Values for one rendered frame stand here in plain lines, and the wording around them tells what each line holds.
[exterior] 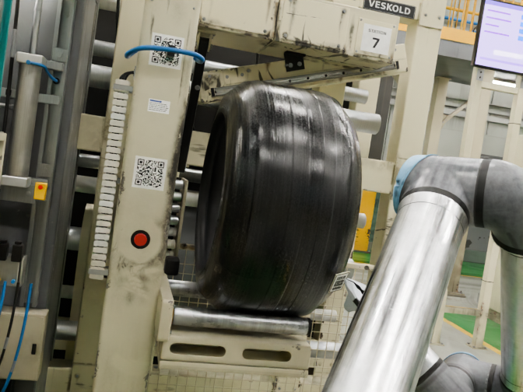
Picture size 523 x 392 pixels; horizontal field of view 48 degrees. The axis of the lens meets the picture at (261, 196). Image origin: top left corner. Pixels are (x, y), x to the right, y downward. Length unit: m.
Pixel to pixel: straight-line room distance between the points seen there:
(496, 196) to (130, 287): 0.87
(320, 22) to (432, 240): 1.03
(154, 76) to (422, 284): 0.84
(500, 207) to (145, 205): 0.81
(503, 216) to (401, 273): 0.22
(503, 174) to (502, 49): 4.35
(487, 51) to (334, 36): 3.54
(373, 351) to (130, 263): 0.80
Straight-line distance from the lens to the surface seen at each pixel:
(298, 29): 1.79
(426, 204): 0.97
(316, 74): 1.93
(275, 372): 1.47
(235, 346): 1.43
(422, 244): 0.91
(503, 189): 1.01
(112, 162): 1.44
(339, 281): 1.39
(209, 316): 1.43
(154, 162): 1.43
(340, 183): 1.31
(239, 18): 1.76
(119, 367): 1.53
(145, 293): 1.48
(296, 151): 1.29
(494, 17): 5.35
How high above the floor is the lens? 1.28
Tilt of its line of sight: 3 degrees down
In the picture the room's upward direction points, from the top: 8 degrees clockwise
